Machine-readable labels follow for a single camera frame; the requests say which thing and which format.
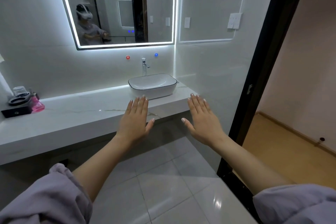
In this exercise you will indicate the black door frame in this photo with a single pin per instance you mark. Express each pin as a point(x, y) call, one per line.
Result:
point(275, 34)

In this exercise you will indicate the lit wall mirror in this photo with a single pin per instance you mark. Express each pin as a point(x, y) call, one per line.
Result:
point(115, 8)

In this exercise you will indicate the person's left little finger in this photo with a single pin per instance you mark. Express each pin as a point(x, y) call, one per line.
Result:
point(130, 108)

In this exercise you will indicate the person's right thumb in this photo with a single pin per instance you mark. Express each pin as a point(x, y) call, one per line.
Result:
point(187, 124)

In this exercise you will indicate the white basin with black rim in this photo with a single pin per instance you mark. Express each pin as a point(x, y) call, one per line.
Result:
point(153, 86)

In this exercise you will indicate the lilac right sleeve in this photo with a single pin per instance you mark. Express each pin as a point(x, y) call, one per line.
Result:
point(296, 205)

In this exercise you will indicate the white wall socket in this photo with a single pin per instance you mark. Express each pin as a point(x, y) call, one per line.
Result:
point(187, 22)

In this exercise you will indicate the clear glass cup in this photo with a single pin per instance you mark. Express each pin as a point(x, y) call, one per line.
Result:
point(19, 91)

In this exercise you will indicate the wooden baseboard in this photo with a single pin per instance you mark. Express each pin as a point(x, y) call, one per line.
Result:
point(296, 133)

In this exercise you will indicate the white towel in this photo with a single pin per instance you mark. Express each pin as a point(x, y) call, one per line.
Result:
point(4, 82)

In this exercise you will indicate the lilac sleeve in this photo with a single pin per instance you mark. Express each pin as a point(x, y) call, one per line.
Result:
point(296, 205)
point(44, 197)

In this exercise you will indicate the white double wall switch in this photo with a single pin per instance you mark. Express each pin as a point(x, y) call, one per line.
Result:
point(234, 21)

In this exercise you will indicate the person's right hand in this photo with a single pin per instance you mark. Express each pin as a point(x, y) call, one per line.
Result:
point(204, 124)

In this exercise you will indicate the person's right little finger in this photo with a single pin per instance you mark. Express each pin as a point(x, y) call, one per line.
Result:
point(206, 108)

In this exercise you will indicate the person's right middle finger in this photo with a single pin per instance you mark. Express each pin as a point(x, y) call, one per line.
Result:
point(195, 104)

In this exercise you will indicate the chrome faucet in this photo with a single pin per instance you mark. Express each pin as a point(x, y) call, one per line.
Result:
point(143, 67)

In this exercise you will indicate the person's right forearm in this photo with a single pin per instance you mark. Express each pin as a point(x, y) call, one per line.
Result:
point(249, 166)

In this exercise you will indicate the black tray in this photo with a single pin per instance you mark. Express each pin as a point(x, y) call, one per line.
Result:
point(15, 111)

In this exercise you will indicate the person's left forearm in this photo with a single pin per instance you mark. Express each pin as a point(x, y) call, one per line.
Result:
point(105, 163)

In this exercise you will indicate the lilac left sleeve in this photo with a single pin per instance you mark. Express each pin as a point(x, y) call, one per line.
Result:
point(44, 197)

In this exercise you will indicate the metal door strike plate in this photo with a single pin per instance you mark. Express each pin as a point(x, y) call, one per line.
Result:
point(249, 89)

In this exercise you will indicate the person's left hand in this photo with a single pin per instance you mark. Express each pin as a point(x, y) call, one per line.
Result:
point(133, 124)

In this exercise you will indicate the pink translucent bottle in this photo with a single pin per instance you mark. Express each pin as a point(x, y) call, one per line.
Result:
point(38, 106)

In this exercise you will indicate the person's left middle finger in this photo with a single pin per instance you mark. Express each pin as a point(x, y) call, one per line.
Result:
point(141, 105)

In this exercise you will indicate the black round cup holder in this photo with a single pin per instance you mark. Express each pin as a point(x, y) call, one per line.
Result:
point(17, 100)

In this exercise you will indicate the person's left thumb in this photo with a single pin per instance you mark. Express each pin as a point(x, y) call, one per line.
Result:
point(150, 125)

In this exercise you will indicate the dark floor door stopper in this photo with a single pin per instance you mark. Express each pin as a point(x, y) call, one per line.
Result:
point(321, 140)

